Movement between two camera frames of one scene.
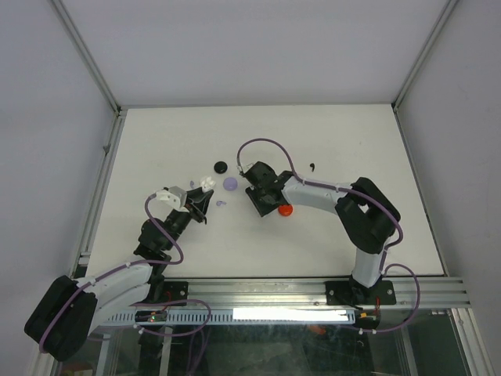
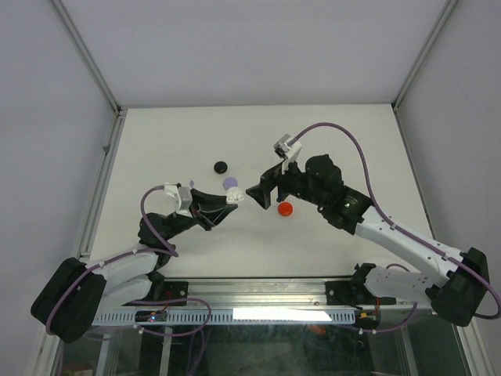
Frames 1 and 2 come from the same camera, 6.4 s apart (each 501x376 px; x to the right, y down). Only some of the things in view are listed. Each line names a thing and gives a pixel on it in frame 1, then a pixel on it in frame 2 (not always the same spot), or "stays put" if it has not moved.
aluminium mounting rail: (297, 294) stays put
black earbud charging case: (220, 167) stays put
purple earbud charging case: (230, 183) stays put
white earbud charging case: (207, 184) to (234, 195)
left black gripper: (196, 196) to (208, 201)
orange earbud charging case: (285, 210) stays put
